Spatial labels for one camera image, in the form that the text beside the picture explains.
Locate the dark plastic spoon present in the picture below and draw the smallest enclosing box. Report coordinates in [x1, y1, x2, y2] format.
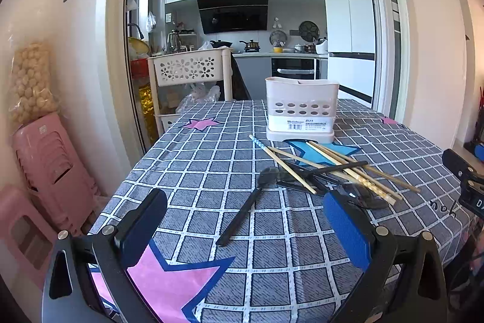
[215, 166, 280, 247]
[302, 172, 390, 211]

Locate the black chopstick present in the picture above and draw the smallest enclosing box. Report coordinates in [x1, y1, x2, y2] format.
[278, 164, 333, 196]
[277, 161, 369, 183]

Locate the pale plastic utensil holder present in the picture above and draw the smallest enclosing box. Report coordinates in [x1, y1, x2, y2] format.
[265, 76, 338, 144]

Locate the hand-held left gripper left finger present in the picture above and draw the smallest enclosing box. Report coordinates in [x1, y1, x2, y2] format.
[41, 189, 168, 323]

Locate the round metal steamer rack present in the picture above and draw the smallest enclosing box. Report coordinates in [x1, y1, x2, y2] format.
[269, 31, 289, 47]

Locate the blue patterned wooden chopstick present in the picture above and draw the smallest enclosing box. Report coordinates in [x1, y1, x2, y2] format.
[249, 135, 317, 194]

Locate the clear plastic bag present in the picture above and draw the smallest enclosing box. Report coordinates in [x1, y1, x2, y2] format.
[176, 83, 222, 114]

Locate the black round moulded pan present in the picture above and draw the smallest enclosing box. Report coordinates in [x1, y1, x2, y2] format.
[298, 20, 320, 43]

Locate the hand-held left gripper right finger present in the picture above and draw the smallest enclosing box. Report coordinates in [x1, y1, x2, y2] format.
[324, 190, 449, 323]

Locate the dark kitchen faucet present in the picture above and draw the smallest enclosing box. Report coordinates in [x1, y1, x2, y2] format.
[127, 22, 144, 41]

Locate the white plastic storage cart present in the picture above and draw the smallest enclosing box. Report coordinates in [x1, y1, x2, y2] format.
[147, 48, 234, 137]

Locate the stack of pink plastic stools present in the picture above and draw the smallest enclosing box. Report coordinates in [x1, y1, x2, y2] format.
[11, 113, 101, 236]

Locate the grey checked star tablecloth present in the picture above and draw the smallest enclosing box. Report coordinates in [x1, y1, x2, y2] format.
[86, 99, 479, 323]

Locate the black built-in oven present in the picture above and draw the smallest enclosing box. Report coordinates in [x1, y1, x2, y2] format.
[271, 57, 317, 81]

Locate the grey base cabinet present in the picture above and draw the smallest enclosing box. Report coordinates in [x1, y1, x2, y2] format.
[231, 54, 273, 100]

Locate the red plastic basin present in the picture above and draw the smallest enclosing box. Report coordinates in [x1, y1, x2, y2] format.
[130, 58, 150, 78]

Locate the white refrigerator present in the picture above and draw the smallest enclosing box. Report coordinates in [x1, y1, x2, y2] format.
[322, 0, 378, 108]

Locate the black range hood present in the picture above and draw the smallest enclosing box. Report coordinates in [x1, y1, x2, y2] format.
[196, 0, 269, 35]

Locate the single pink stool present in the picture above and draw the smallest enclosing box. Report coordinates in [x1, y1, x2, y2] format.
[0, 186, 63, 289]

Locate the yellow strainer bowl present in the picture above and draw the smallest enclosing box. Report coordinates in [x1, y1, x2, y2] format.
[127, 36, 151, 54]

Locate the clear bag of pale balls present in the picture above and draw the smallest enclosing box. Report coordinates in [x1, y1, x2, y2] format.
[8, 41, 59, 129]

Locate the gold foil bundle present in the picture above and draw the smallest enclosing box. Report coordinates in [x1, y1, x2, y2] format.
[138, 83, 159, 144]

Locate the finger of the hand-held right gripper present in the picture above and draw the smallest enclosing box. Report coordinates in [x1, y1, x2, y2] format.
[442, 148, 484, 195]
[464, 141, 484, 162]

